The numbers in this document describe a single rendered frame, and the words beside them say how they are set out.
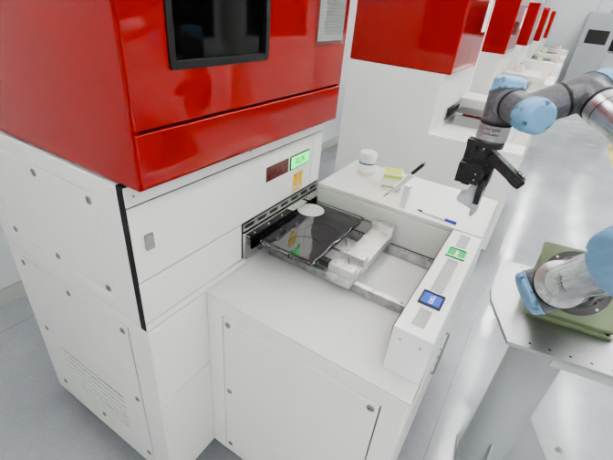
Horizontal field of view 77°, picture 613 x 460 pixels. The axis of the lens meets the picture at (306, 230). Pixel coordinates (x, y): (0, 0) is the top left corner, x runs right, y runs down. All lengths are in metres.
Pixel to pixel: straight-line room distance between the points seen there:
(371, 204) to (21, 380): 1.73
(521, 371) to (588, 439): 0.87
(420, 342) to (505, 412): 0.77
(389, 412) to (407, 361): 0.13
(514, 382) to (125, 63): 1.43
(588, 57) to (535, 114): 12.44
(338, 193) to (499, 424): 1.02
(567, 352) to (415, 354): 0.49
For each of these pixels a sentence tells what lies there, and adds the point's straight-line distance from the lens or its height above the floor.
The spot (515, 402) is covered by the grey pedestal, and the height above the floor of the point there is 0.46.
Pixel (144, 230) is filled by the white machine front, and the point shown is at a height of 1.11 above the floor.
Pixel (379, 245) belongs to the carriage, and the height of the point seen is 0.88.
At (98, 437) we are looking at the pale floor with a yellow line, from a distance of 1.95.
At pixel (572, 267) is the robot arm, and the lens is 0.95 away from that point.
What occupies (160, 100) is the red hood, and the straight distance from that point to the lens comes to 0.80.
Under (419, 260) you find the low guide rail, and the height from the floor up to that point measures 0.84.
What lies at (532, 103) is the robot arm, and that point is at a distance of 0.96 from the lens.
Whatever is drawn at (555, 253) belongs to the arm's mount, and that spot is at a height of 0.98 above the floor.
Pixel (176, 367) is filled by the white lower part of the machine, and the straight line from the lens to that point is 1.26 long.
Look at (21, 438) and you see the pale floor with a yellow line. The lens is 2.06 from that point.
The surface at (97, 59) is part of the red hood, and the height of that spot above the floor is 1.46.
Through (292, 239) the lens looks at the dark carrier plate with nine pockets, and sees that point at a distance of 1.26.
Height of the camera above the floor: 1.58
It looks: 31 degrees down
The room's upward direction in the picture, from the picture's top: 6 degrees clockwise
